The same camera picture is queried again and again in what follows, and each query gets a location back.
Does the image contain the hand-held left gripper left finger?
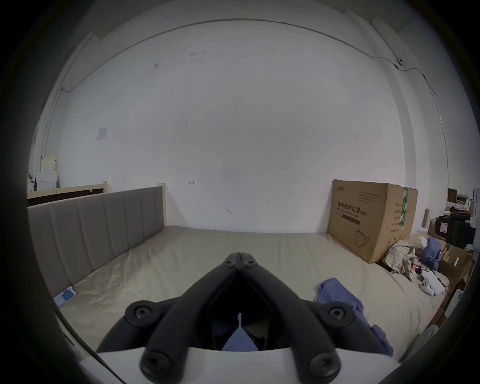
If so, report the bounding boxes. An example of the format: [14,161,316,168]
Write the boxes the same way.
[97,253,240,382]

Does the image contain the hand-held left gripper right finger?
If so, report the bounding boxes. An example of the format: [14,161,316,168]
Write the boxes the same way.
[239,253,388,382]

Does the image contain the dark blue shirt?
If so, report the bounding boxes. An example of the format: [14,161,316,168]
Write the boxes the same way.
[221,277,394,357]

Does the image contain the bed with beige sheet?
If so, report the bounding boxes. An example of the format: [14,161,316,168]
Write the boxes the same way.
[56,225,451,362]

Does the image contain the blue and white card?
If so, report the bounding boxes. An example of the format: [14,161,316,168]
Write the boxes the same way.
[52,286,79,309]

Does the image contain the plaid cloth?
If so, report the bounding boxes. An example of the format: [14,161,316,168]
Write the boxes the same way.
[382,240,421,283]

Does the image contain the large brown cardboard carton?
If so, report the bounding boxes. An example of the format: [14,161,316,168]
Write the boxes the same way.
[327,179,419,265]

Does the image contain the grey padded headboard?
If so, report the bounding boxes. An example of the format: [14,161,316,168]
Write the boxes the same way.
[27,186,166,299]

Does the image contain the small blue cloth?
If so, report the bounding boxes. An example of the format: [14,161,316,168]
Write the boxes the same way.
[420,238,444,269]

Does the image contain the open brown cardboard box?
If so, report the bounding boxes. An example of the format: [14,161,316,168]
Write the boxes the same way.
[407,232,474,294]

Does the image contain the stack of white boxes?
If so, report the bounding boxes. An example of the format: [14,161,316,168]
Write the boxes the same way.
[27,157,60,193]

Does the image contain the pale wooden bed frame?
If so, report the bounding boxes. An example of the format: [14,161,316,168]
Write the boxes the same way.
[27,181,109,207]

